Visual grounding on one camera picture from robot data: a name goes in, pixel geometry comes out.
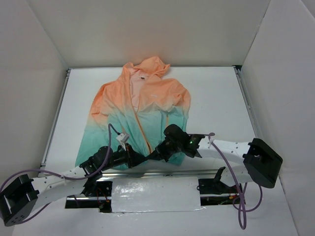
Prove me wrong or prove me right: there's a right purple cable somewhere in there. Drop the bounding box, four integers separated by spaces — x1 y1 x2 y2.
204 132 264 231

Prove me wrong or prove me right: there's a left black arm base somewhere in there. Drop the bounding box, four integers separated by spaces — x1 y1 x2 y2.
81 178 113 213

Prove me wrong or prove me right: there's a front aluminium table rail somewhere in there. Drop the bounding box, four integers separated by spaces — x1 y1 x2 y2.
94 168 269 178

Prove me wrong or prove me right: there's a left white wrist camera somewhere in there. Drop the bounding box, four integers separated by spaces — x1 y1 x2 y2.
116 132 129 146

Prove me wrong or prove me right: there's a right aluminium table rail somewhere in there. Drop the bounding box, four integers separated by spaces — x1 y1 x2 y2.
233 65 275 174

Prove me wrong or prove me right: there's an aluminium table rail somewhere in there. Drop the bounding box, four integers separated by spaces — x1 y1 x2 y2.
233 65 275 174
39 68 71 170
94 168 269 178

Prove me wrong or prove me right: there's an orange and teal hooded jacket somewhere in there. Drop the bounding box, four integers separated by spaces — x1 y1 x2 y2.
75 57 190 166

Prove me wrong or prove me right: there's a left aluminium table rail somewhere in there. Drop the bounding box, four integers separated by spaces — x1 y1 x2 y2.
39 68 71 170

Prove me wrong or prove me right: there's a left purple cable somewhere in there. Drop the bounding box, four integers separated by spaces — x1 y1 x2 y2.
0 123 124 224

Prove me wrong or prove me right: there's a white foil-taped cover panel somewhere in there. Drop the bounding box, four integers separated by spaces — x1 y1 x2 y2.
111 177 202 213

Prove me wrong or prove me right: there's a purple cable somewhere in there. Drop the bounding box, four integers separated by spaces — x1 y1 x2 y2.
204 132 264 231
0 123 124 224

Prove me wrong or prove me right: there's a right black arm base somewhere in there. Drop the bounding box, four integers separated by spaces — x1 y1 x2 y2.
196 167 240 206

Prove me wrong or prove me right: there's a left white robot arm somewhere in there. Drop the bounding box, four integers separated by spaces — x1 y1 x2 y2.
0 145 148 227

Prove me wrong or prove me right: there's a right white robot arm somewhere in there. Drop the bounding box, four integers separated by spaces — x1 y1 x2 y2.
147 124 283 192

